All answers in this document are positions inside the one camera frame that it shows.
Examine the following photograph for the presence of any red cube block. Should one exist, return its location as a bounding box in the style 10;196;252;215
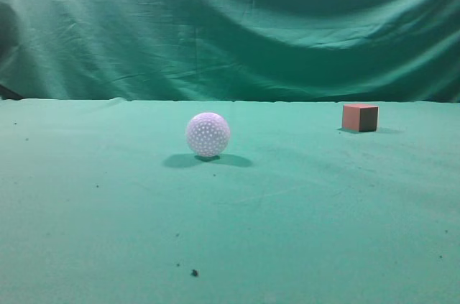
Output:
341;103;379;132

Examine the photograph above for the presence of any white dimpled ball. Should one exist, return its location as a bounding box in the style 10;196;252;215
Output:
185;112;231;157

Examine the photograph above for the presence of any green backdrop cloth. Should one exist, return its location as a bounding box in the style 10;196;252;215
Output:
1;0;459;102

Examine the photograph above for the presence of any green table cloth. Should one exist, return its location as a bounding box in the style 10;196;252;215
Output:
1;98;459;303

